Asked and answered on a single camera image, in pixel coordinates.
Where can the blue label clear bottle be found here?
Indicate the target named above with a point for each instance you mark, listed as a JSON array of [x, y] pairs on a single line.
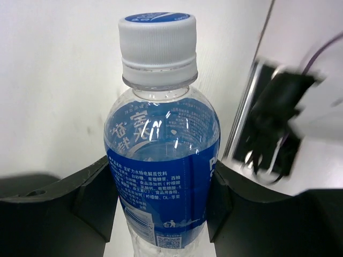
[[162, 135]]

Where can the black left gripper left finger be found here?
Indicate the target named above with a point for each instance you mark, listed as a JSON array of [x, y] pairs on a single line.
[[42, 215]]

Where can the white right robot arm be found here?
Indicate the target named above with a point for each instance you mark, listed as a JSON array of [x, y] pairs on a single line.
[[268, 138]]

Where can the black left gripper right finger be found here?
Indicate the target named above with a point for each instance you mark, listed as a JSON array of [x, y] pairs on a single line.
[[247, 219]]

